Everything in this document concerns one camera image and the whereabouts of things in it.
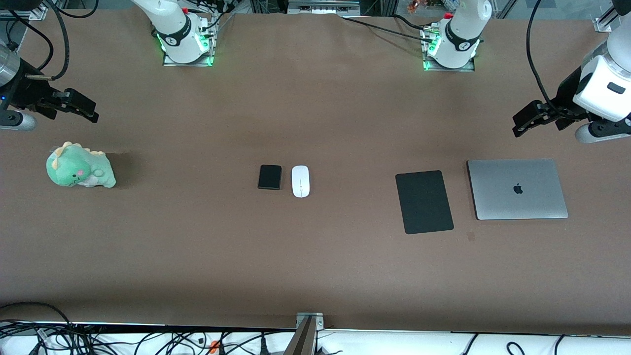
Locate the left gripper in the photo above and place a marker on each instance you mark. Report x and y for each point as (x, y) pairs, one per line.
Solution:
(565, 96)

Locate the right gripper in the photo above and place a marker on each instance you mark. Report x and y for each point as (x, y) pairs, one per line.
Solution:
(25, 93)

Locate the black phone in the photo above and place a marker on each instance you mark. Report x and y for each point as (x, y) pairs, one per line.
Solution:
(270, 177)

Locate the white computer mouse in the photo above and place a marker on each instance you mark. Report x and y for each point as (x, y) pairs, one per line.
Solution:
(296, 190)

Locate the black mouse pad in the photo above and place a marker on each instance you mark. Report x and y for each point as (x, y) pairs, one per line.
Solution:
(424, 202)

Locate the green dinosaur plush toy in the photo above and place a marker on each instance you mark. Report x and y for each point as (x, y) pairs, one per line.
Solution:
(74, 167)

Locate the silver laptop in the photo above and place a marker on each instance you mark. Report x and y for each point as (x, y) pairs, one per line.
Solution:
(503, 197)

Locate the grey power box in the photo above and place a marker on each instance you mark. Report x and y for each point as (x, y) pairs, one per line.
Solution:
(323, 7)

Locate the orange plug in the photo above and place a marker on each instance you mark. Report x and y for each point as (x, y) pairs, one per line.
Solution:
(213, 346)

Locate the dark metal beam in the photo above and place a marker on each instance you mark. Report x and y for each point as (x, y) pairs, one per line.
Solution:
(301, 340)

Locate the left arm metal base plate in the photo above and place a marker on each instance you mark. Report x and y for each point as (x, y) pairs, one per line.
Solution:
(468, 69)

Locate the aluminium frame corner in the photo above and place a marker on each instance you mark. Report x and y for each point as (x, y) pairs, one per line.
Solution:
(602, 24)
(34, 12)

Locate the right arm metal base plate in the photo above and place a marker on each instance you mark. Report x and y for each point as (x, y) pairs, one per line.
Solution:
(168, 63)

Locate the metal table edge bracket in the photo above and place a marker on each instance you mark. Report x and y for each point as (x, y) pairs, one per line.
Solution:
(300, 318)

